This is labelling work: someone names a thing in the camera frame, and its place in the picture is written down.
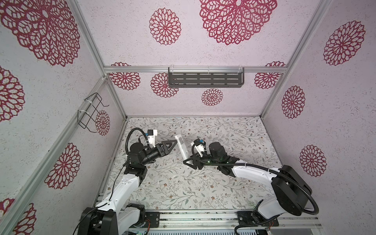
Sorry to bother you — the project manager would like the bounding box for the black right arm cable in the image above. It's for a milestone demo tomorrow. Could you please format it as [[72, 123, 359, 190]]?
[[190, 143, 320, 235]]

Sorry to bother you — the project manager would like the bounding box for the dark metal wall shelf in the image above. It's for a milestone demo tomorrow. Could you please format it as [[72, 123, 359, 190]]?
[[167, 68, 245, 88]]

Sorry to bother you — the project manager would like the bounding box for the white remote control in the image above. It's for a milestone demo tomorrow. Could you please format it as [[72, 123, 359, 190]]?
[[174, 134, 190, 160]]

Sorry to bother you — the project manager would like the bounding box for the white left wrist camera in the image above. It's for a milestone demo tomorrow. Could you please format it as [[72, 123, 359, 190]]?
[[146, 129, 158, 147]]

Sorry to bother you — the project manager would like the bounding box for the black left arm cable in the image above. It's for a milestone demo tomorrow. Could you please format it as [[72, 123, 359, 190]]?
[[125, 127, 150, 155]]

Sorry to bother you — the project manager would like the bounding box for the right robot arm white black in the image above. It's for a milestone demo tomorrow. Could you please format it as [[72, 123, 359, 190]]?
[[180, 139, 319, 222]]

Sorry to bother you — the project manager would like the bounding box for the black wire wall basket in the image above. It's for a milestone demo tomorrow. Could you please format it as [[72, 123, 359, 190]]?
[[76, 93, 111, 136]]

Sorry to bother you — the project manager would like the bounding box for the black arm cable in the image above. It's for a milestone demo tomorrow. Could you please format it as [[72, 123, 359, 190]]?
[[190, 143, 320, 235], [125, 127, 150, 155]]

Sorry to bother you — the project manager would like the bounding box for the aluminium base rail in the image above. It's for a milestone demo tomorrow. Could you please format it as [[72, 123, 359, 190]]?
[[74, 208, 322, 231]]

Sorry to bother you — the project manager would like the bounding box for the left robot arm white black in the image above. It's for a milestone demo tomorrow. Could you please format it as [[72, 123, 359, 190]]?
[[73, 140, 178, 235]]

